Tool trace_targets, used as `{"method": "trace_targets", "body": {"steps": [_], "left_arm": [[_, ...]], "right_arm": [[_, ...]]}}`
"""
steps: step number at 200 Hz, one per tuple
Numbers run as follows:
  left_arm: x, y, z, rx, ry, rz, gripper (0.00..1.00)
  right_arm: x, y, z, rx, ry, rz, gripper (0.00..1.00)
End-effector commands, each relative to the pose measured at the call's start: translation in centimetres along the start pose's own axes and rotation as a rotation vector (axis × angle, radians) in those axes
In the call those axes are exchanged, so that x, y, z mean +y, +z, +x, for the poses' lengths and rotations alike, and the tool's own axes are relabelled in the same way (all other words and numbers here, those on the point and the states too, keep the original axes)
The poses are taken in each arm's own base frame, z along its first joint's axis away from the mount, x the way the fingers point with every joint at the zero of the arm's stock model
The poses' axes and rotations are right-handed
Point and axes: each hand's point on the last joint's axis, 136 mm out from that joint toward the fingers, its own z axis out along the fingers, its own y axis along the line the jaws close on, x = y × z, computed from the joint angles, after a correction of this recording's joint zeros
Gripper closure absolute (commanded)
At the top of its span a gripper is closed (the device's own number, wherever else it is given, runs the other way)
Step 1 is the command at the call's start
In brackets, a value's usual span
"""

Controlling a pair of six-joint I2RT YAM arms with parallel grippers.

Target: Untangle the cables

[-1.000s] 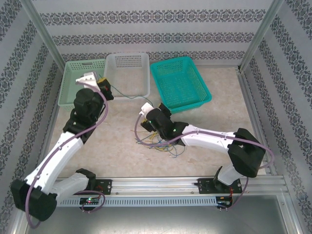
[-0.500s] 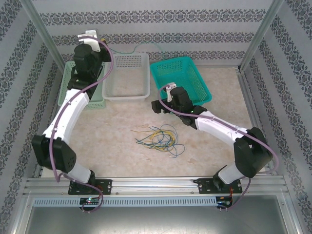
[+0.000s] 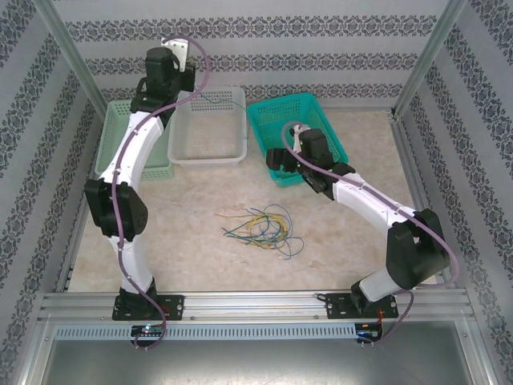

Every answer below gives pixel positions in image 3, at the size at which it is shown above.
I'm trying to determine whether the green cable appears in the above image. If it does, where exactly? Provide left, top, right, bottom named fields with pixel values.
left=200, top=92, right=246, bottom=111
left=236, top=234, right=289, bottom=250

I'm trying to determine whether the teal plastic basket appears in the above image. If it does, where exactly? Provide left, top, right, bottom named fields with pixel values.
left=245, top=92, right=349, bottom=189

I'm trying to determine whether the white plastic basket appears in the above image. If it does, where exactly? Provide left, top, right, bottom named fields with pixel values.
left=167, top=86, right=248, bottom=168

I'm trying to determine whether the pale green plastic basket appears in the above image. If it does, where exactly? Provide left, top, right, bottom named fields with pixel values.
left=95, top=99, right=176, bottom=180

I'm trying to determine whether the blue cable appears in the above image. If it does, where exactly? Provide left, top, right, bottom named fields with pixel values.
left=221, top=206, right=281, bottom=241
left=276, top=206, right=306, bottom=261

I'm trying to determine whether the small controller circuit board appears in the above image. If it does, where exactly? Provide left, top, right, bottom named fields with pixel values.
left=356, top=326, right=384, bottom=342
left=131, top=323, right=166, bottom=338

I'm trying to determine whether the grey metal panel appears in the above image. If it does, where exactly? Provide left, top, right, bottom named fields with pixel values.
left=11, top=316, right=506, bottom=385

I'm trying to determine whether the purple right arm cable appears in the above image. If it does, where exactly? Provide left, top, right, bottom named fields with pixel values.
left=281, top=122, right=461, bottom=348

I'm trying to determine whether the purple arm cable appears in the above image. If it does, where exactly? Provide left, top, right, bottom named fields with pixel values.
left=111, top=35, right=212, bottom=351
left=281, top=122, right=461, bottom=348

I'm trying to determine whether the aluminium frame post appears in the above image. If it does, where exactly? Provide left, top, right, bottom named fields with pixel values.
left=34, top=0, right=112, bottom=121
left=392, top=0, right=470, bottom=118

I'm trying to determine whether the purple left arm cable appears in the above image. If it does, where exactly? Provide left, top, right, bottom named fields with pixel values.
left=111, top=35, right=212, bottom=351

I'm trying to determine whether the aluminium mounting rail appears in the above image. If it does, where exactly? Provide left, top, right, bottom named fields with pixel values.
left=39, top=290, right=470, bottom=322

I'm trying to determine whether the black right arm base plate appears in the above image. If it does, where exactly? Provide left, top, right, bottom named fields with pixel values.
left=324, top=292, right=398, bottom=321

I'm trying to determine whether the grey slotted cable duct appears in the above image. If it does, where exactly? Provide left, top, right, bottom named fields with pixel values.
left=54, top=322, right=360, bottom=342

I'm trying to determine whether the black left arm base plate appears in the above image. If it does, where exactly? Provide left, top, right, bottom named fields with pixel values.
left=113, top=294, right=185, bottom=322

